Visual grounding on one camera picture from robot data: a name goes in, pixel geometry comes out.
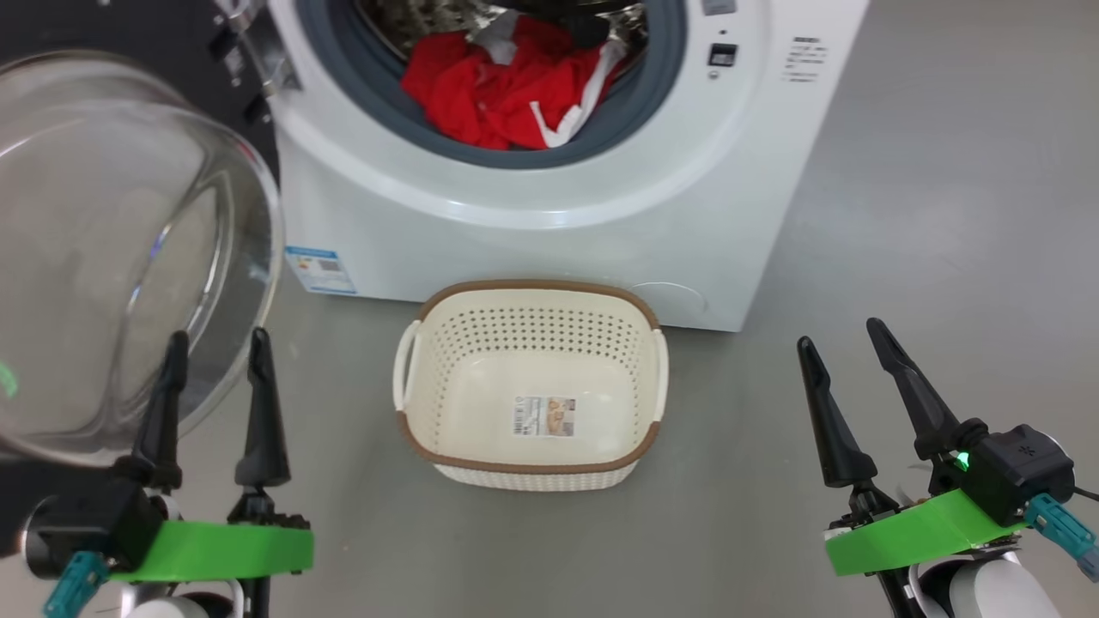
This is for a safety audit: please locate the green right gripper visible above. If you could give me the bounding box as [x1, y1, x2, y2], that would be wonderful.
[797, 318, 1029, 578]

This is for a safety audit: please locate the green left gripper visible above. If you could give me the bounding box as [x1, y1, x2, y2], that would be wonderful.
[110, 327, 315, 586]

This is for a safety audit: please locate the black round glass washer door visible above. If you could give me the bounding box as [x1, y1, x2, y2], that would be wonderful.
[0, 0, 286, 559]

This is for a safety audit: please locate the red and white garment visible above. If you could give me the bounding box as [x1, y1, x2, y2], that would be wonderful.
[400, 13, 628, 151]

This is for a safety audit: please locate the cream perforated basket brown rim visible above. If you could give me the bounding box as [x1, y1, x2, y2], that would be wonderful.
[392, 279, 670, 492]

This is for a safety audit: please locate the white front-load washing machine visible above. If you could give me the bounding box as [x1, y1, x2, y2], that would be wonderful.
[266, 0, 870, 333]

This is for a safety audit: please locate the blue energy label sticker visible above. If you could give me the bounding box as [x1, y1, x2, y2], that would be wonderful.
[285, 246, 357, 296]

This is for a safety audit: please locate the paper product label sticker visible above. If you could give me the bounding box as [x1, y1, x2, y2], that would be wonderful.
[513, 396, 576, 438]

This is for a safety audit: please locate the teal plug camera cable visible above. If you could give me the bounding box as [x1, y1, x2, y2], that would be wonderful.
[43, 551, 111, 618]
[1023, 485, 1099, 583]

